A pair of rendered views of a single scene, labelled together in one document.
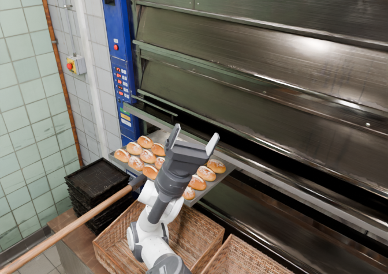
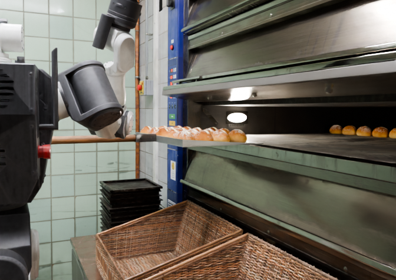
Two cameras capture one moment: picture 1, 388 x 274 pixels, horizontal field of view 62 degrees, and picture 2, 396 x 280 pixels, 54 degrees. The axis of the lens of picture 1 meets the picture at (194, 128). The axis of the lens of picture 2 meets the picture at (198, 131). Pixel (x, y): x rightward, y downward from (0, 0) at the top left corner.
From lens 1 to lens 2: 107 cm
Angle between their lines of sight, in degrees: 36
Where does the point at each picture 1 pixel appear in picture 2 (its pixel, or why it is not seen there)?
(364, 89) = not seen: outside the picture
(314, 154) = (312, 52)
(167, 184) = (112, 3)
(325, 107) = not seen: outside the picture
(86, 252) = (90, 260)
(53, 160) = not seen: hidden behind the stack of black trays
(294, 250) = (310, 223)
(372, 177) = (365, 42)
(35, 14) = not seen: hidden behind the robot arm
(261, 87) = (268, 12)
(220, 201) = (240, 190)
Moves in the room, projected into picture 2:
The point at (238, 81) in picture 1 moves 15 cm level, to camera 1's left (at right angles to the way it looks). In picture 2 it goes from (251, 19) to (215, 22)
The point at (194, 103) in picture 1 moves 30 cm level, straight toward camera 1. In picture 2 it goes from (221, 68) to (192, 59)
